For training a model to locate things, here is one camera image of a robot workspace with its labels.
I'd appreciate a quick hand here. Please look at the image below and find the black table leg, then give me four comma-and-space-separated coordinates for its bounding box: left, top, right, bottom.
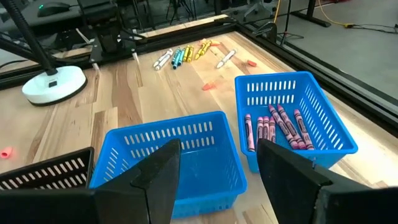
290, 0, 332, 28

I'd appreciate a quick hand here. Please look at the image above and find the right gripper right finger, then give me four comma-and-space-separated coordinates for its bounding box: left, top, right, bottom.
257, 139, 332, 224

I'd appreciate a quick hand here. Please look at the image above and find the white desk lamp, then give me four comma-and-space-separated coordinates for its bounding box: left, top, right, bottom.
6, 0, 88, 107

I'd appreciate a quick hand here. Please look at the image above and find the black tripod stand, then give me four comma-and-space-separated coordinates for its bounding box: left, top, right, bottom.
278, 0, 305, 47

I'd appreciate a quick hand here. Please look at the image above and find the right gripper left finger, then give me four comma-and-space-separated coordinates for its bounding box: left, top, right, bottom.
93, 139, 182, 224

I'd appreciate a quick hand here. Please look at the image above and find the blue plastic basket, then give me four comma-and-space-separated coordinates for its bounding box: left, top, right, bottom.
89, 111, 248, 218
234, 71, 359, 174

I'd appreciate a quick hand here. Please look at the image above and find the yellow extension cable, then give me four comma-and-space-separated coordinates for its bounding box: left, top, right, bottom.
272, 0, 355, 29

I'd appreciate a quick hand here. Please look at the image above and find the black floor cable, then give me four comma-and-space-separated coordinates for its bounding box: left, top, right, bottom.
353, 23, 398, 34

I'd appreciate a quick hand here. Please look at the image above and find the black computer mouse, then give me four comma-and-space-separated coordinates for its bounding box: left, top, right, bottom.
36, 1, 72, 18

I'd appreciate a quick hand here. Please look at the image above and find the black plastic basket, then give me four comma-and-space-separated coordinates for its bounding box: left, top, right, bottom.
0, 146, 95, 191

